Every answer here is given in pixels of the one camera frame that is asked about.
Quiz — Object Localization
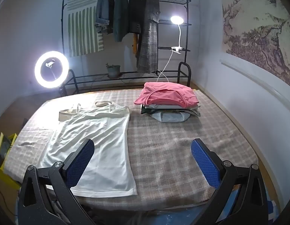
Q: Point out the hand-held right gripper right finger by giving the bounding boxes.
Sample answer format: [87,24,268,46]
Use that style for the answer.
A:
[191,138,270,225]

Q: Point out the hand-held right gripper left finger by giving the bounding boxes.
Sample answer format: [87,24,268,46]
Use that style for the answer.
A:
[17,138,96,225]

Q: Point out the white camisole top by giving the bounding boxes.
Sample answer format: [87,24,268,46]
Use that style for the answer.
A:
[38,101,138,198]

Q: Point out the black metal clothes rack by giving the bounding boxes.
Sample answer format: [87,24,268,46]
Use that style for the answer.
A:
[61,0,193,95]

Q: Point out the grey folded garment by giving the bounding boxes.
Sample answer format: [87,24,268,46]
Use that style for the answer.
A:
[152,110,191,123]

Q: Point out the pink folded garment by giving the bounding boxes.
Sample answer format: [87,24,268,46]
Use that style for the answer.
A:
[133,82,199,108]

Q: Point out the yellow box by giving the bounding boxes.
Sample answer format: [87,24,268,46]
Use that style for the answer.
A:
[0,132,21,190]

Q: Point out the black folded garment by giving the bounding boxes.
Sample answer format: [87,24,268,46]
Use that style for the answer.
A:
[140,105,159,116]

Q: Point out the small potted plant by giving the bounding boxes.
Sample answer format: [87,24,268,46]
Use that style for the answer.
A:
[106,63,122,78]

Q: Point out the yellow scarf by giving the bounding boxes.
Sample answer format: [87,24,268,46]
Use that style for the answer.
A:
[132,33,139,57]

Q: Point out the green striped hanging rug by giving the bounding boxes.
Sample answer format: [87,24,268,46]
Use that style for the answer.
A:
[66,0,105,58]

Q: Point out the white clip lamp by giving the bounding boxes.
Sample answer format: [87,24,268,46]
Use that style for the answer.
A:
[170,16,186,55]

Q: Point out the dark green jacket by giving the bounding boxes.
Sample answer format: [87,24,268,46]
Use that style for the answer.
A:
[113,0,130,43]

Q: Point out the denim jacket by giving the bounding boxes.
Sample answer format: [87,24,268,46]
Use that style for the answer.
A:
[95,0,115,35]

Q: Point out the black coat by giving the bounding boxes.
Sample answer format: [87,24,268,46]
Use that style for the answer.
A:
[128,0,143,34]

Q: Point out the ring light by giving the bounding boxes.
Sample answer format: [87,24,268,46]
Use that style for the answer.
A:
[34,51,70,91]

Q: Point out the landscape wall poster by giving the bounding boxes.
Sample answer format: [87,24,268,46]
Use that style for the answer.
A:
[220,0,290,89]

